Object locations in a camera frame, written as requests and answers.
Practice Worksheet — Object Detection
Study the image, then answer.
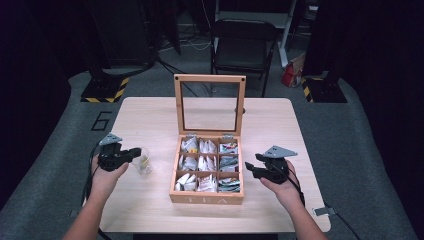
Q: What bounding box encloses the person's left hand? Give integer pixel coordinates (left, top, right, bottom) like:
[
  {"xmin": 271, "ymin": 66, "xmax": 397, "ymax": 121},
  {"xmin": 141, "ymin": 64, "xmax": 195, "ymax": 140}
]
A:
[{"xmin": 90, "ymin": 155, "xmax": 130, "ymax": 201}]

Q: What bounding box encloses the left hand-held gripper cable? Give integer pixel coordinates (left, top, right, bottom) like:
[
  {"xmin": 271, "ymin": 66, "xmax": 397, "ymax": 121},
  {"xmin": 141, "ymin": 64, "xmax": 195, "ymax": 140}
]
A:
[{"xmin": 81, "ymin": 142, "xmax": 113, "ymax": 240}]

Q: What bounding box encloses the clear glass cup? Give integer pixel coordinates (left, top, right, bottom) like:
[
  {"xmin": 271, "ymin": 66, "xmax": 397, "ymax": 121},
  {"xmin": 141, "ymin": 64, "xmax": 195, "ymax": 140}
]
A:
[{"xmin": 132, "ymin": 147, "xmax": 154, "ymax": 177}]

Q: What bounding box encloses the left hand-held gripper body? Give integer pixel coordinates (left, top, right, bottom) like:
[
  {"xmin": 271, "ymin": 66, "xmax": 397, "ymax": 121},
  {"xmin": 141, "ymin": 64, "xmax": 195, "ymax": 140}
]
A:
[{"xmin": 97, "ymin": 132, "xmax": 130, "ymax": 173}]

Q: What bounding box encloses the red paper bag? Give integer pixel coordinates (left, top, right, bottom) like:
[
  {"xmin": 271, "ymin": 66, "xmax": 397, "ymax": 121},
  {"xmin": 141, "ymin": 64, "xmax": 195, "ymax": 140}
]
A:
[{"xmin": 280, "ymin": 53, "xmax": 306, "ymax": 89}]

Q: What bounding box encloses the hand-held gripper cable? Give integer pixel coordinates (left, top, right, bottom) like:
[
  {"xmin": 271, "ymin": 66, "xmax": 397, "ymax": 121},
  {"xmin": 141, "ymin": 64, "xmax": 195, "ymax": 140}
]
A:
[
  {"xmin": 81, "ymin": 142, "xmax": 113, "ymax": 240},
  {"xmin": 283, "ymin": 166, "xmax": 363, "ymax": 240}
]

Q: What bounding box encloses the right hand-held gripper cable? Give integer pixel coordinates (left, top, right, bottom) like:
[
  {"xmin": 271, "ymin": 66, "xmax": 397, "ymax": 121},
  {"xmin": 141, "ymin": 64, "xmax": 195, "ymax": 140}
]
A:
[{"xmin": 283, "ymin": 166, "xmax": 363, "ymax": 240}]

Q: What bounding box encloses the wooden tea box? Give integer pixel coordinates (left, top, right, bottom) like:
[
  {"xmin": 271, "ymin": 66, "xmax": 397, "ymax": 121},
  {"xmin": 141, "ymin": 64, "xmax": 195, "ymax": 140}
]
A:
[{"xmin": 168, "ymin": 73, "xmax": 247, "ymax": 206}]

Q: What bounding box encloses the black floor cable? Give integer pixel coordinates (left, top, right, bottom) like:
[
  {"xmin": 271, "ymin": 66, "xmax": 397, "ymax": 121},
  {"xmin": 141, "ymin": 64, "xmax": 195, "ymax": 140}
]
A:
[{"xmin": 155, "ymin": 56, "xmax": 211, "ymax": 98}]

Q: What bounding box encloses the assortment of packets in compartments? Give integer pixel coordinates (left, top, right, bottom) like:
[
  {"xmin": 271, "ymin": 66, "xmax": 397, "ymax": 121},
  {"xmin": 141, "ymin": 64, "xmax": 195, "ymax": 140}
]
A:
[{"xmin": 173, "ymin": 137, "xmax": 242, "ymax": 194}]

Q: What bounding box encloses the black folding chair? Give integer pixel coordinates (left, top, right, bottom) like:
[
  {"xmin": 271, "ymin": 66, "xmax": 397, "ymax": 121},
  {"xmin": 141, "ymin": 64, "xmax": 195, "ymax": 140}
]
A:
[{"xmin": 209, "ymin": 18, "xmax": 280, "ymax": 98}]

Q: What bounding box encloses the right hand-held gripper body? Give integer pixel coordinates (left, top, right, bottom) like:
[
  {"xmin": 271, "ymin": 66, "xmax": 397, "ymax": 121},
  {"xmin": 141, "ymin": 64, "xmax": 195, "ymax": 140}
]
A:
[{"xmin": 261, "ymin": 144, "xmax": 299, "ymax": 185}]

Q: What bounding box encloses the yellow-black striped stand base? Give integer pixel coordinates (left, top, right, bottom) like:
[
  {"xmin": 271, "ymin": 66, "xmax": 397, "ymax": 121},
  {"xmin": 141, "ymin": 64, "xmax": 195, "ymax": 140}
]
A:
[
  {"xmin": 300, "ymin": 76, "xmax": 348, "ymax": 104},
  {"xmin": 80, "ymin": 76, "xmax": 130, "ymax": 104}
]

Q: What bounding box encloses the person's right hand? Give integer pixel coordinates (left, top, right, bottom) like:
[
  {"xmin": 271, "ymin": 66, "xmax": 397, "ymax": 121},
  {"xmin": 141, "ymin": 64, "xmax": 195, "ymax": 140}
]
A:
[{"xmin": 259, "ymin": 159, "xmax": 305, "ymax": 210}]

